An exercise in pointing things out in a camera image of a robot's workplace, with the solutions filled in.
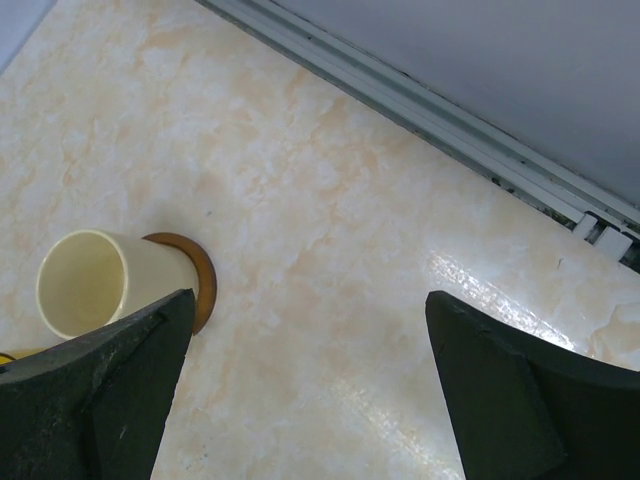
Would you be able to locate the dark wooden coaster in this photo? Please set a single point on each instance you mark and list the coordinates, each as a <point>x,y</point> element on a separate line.
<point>206,274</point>

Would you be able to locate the cream yellow mug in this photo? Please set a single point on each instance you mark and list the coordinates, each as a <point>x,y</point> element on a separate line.
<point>91,278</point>

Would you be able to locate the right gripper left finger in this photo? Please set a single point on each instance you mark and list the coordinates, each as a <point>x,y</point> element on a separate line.
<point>95,407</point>

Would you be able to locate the yellow glass mug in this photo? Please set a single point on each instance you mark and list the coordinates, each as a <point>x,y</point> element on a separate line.
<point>10,356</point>

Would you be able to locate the aluminium frame rail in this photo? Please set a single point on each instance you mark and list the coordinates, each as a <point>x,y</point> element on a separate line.
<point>608,223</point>

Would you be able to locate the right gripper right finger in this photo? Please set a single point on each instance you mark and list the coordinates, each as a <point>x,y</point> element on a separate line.
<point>524,408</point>

